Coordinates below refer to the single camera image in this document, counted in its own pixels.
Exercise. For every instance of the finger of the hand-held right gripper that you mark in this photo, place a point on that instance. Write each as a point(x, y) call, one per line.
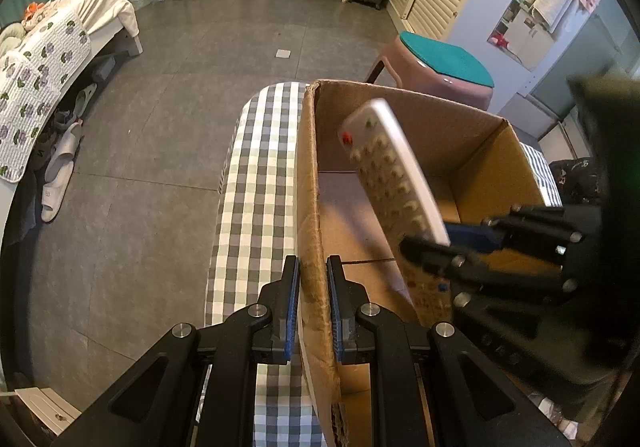
point(475, 237)
point(480, 272)

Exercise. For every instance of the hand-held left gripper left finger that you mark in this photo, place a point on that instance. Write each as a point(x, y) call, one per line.
point(290, 312)

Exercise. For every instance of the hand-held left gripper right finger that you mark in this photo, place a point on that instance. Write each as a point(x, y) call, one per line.
point(336, 312)

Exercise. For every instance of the brown cardboard box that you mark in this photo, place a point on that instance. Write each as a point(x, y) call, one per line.
point(310, 207)

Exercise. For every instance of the white remote control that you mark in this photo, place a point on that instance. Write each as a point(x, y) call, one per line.
point(390, 167)

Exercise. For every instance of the dark floral cloth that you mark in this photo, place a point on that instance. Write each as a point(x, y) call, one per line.
point(575, 182)

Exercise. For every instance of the grey checkered tablecloth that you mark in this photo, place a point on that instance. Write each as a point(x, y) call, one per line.
point(250, 227)

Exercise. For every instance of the teal seat cushion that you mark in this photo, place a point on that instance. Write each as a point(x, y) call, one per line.
point(445, 59)

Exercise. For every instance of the white slipper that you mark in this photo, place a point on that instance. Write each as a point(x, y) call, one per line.
point(56, 192)
point(67, 142)

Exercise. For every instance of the grey slipper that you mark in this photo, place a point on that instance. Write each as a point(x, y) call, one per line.
point(86, 98)

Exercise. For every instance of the bed with floral blanket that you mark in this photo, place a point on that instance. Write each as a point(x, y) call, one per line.
point(120, 39)

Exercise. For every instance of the floral quilted mat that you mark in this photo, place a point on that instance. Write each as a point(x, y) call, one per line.
point(45, 72)

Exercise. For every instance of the cream blanket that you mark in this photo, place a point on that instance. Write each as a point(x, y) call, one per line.
point(107, 2)

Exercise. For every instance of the orange cloth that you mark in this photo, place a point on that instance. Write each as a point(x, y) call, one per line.
point(37, 11)

